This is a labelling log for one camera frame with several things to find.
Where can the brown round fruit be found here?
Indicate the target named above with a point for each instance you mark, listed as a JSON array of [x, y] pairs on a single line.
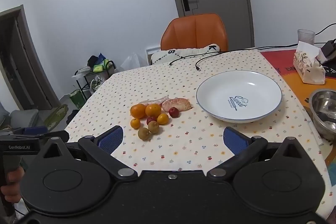
[[153, 127], [144, 134]]

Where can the floral tablecloth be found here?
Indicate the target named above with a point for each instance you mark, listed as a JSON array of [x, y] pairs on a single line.
[[183, 145]]

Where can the large orange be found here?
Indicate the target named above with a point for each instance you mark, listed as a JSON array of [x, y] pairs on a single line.
[[153, 110], [138, 111]]

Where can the small orange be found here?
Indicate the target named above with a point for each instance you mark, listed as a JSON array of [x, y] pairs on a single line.
[[135, 123], [163, 119]]

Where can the white plate with blue rim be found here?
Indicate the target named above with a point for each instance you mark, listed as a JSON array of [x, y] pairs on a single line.
[[236, 92]]

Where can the floral tissue box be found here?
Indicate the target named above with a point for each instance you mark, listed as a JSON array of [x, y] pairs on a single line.
[[308, 66]]

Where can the white fluffy pillow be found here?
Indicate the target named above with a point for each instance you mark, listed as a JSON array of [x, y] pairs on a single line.
[[183, 53]]

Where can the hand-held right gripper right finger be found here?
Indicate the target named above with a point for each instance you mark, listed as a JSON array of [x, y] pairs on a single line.
[[234, 139]]

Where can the person's left hand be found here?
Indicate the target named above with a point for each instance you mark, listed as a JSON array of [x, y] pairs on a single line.
[[11, 182]]

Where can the white plastic bag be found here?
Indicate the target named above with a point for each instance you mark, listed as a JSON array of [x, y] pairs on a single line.
[[132, 62]]

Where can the black charger adapter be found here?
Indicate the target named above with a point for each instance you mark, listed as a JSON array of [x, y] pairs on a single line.
[[329, 49]]

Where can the stainless steel bowl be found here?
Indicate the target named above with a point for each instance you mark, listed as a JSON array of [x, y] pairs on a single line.
[[324, 108]]

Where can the dark doorway frame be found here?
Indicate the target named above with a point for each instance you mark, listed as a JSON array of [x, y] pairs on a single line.
[[26, 56]]

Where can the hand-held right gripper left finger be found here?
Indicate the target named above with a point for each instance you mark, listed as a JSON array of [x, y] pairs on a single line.
[[111, 138]]

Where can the green packets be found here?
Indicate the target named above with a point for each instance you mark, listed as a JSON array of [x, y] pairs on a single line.
[[101, 64]]

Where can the green floor mat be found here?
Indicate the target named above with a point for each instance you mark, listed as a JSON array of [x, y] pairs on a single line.
[[56, 115]]

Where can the black metal rack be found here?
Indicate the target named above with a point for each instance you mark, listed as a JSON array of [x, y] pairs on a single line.
[[85, 82]]

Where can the orange and red table mat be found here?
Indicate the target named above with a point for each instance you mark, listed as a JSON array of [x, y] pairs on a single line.
[[288, 82]]

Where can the red plum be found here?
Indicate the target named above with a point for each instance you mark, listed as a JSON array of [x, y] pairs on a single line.
[[173, 112], [151, 119]]

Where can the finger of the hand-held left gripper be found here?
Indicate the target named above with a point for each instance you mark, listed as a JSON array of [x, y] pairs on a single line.
[[53, 135]]

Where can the orange leather chair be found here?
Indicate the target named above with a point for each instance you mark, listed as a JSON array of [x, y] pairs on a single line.
[[194, 31]]

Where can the clear plastic cup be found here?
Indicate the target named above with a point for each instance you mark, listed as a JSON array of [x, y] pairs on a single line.
[[305, 36]]

